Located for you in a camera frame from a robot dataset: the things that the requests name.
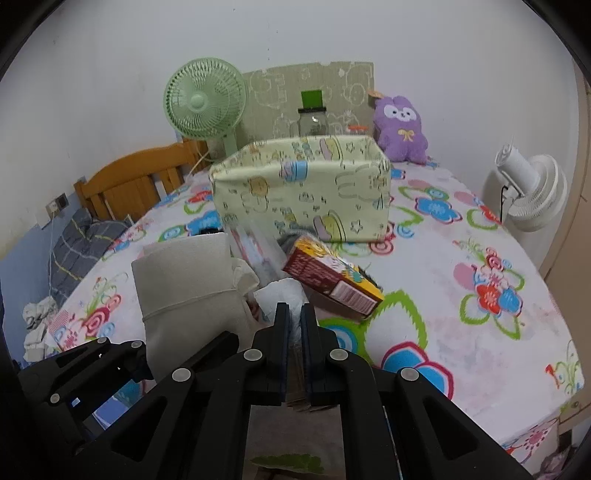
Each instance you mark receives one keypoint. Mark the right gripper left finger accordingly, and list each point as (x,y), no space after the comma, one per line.
(204,436)

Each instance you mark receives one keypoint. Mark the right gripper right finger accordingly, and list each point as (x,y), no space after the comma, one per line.
(396,425)

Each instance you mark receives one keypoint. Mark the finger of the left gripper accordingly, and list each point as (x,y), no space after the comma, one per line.
(69,387)

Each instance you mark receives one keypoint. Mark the yellow cartoon tissue pack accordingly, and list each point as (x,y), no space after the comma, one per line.
(322,270)

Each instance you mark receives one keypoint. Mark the clear plastic packet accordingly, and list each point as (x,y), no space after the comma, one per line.
(259,250)

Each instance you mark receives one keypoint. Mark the white tissue packet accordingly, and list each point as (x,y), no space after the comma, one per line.
(287,290)

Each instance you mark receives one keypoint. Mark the white crumpled cloth on bed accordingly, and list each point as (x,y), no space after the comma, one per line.
(37,317)

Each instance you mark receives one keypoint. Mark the floral tablecloth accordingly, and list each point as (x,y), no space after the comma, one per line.
(466,307)

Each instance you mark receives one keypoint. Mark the grey plaid bedding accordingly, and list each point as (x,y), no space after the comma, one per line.
(82,243)

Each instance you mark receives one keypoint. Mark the yellow cartoon fabric storage box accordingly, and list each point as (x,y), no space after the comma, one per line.
(337,187)

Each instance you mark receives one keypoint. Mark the white standing fan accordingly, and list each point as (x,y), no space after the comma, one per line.
(530,196)

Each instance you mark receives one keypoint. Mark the glass mason jar mug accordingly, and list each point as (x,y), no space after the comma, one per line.
(312,122)

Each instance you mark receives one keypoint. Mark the purple bunny plush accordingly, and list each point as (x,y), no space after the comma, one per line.
(399,130)

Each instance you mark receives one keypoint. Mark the green desk fan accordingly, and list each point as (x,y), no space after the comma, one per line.
(205,99)

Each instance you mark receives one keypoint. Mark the green patterned cardboard panel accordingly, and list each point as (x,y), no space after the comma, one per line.
(274,98)

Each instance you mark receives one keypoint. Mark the green cup on jar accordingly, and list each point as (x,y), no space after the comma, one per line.
(311,99)

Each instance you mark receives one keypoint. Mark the wall power socket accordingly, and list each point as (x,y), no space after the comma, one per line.
(57,205)

